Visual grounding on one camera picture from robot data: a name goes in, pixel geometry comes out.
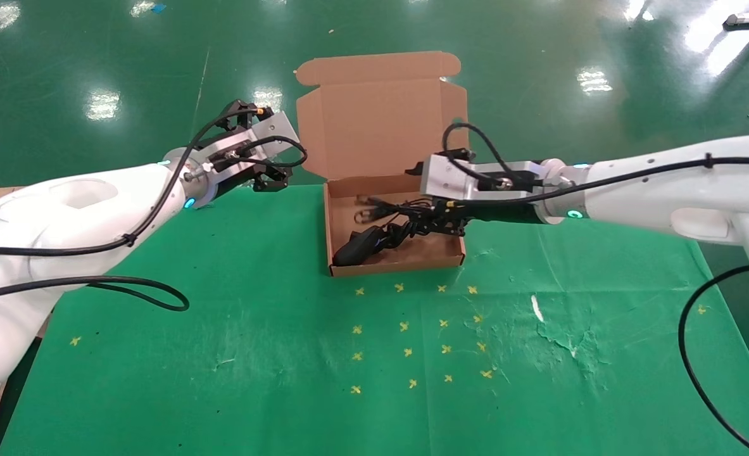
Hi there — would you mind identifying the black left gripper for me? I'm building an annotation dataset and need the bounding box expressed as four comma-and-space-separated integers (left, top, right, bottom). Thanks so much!
211, 99, 290, 198

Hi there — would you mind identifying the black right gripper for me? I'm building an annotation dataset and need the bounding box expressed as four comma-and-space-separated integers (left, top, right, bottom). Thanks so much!
405, 161, 547, 239

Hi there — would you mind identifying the black power cable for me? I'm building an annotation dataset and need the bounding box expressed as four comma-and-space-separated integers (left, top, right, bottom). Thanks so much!
353, 194, 438, 249

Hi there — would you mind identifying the brown cardboard mailer box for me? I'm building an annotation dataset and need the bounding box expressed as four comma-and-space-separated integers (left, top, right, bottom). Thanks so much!
294, 51, 470, 278

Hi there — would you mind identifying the green table cloth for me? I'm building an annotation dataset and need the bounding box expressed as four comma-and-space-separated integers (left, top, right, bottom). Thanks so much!
0, 180, 749, 456

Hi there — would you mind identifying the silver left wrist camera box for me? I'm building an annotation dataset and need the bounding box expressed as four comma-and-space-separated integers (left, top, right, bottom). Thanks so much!
205, 110, 301, 173

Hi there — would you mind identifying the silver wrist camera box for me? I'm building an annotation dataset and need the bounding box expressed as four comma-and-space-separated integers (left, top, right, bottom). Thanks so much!
205, 110, 301, 173
420, 154, 544, 201

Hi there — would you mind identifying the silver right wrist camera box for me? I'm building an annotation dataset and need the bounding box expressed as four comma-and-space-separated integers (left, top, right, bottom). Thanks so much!
420, 154, 544, 201

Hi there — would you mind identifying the black left camera cable loop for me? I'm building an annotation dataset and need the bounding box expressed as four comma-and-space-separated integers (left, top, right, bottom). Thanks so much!
237, 134, 309, 170

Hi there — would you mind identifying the black camera cable loop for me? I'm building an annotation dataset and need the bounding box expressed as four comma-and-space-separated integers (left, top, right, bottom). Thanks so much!
442, 122, 515, 189
237, 134, 309, 170

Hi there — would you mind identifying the black right camera cable loop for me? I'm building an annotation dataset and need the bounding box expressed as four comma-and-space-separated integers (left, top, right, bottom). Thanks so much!
442, 122, 515, 189

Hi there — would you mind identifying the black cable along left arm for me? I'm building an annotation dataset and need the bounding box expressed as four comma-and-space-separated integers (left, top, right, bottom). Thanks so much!
0, 107, 267, 258

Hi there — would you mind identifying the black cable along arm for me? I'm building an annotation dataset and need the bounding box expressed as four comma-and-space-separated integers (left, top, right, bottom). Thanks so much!
434, 155, 749, 210
0, 107, 267, 258

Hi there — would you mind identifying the black hanging left arm cable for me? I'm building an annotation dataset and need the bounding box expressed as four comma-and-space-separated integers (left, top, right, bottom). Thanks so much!
0, 275, 191, 313

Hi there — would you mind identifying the black hanging arm cable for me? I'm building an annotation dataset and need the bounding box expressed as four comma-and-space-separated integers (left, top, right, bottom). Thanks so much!
677, 265, 749, 456
0, 275, 191, 313

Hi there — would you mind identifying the black cable along right arm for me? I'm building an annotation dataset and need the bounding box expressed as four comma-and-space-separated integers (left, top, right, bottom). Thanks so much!
434, 155, 749, 210

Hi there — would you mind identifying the black hanging right arm cable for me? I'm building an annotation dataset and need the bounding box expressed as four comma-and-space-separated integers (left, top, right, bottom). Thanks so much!
677, 265, 749, 456

